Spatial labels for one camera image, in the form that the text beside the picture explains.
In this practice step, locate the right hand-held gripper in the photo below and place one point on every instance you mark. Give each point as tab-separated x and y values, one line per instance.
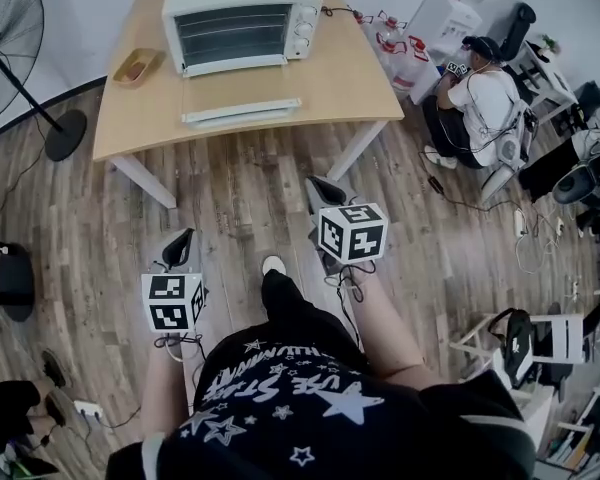
352	233

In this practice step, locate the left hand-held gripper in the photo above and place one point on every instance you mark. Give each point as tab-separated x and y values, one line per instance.
172	303

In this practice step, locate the white glass oven door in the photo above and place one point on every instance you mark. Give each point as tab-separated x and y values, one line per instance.
240	110

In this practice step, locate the person's right forearm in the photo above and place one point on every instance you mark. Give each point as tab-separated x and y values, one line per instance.
390	328

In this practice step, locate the person's left forearm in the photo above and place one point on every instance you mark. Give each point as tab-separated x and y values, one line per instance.
162	398

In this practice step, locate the person's white shoe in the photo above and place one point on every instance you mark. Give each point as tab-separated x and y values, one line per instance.
274	264

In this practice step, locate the wooden table with white legs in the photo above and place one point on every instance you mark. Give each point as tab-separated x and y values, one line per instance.
330	93

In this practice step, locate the black power adapter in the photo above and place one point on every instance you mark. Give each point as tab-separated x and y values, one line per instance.
436	184

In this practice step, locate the person's black trouser leg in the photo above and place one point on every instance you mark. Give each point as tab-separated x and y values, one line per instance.
290	308

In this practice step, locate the clear water jug red cap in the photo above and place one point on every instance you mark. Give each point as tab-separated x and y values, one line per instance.
390	58
391	22
365	19
412	70

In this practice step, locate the black standing fan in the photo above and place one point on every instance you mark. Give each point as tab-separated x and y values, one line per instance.
65	140

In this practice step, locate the black round-base table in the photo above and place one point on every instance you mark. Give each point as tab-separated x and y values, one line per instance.
15	283

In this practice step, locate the white power strip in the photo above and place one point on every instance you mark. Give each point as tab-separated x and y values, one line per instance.
519	222
560	226
87	409

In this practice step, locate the white grey chair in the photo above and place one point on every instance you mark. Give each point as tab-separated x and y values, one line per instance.
505	148

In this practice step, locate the pink food piece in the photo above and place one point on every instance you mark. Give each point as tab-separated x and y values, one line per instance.
136	70

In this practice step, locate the tan food tray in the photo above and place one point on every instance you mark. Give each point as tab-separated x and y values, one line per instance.
155	60

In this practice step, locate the person's black star-print shirt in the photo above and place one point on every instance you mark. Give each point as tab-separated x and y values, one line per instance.
305	418

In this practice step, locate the white water dispenser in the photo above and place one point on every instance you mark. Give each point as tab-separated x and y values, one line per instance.
440	18

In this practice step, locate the black bag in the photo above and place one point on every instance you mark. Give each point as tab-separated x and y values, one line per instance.
515	348

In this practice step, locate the black office chair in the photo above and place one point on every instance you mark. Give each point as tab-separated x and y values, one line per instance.
520	28

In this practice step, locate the white desk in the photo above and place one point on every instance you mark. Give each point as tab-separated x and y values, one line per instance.
555	75

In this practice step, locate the small potted plant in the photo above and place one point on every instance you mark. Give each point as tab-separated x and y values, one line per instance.
550	43

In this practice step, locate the white wooden chair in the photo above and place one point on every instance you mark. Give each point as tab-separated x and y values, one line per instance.
572	338

